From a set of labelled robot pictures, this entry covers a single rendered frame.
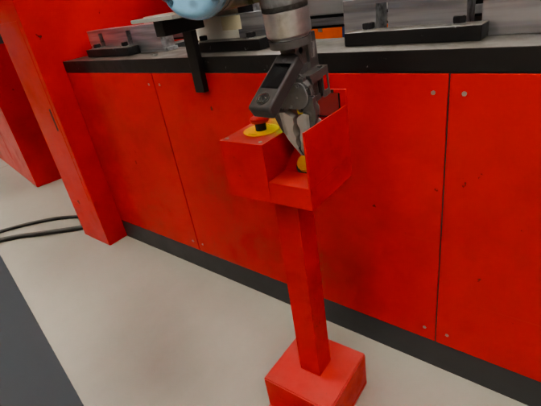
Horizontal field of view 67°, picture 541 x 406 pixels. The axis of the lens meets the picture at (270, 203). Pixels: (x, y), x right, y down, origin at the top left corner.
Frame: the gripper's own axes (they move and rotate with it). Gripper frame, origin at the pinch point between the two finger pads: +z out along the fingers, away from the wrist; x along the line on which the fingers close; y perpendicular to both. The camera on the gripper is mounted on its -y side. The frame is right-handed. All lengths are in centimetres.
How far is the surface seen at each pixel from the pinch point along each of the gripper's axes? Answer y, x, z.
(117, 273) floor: 4, 114, 76
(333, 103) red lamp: 9.8, -2.3, -5.5
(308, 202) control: -6.5, -4.2, 6.7
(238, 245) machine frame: 25, 53, 57
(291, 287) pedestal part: -3.9, 6.8, 34.7
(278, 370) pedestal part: -10, 13, 62
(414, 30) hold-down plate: 34.0, -9.6, -12.3
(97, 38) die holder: 46, 125, -15
